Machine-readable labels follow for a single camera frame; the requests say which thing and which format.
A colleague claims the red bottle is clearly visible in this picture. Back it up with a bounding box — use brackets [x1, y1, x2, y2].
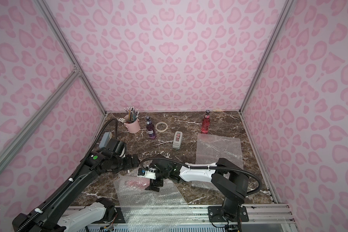
[124, 177, 149, 190]
[201, 110, 210, 134]

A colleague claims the bubble wrap sheet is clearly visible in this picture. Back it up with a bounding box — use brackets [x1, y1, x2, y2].
[191, 132, 244, 192]
[114, 176, 193, 232]

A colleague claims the white tape dispenser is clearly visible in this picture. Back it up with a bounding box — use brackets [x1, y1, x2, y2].
[173, 131, 183, 149]

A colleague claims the purple bottle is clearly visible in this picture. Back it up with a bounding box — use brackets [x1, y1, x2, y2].
[146, 116, 157, 140]

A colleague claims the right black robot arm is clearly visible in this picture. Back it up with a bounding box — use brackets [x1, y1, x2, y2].
[137, 157, 263, 231]

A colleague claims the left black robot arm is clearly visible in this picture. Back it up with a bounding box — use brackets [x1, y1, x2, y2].
[12, 136, 140, 232]

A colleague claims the grey stapler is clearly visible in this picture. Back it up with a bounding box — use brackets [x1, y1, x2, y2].
[99, 132, 113, 148]

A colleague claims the pink pencil cup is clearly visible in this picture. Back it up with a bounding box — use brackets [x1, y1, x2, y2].
[123, 115, 141, 133]

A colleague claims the tape roll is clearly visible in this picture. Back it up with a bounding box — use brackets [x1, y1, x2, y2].
[155, 122, 168, 133]

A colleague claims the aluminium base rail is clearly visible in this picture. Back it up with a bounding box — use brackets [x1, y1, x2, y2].
[42, 204, 298, 232]

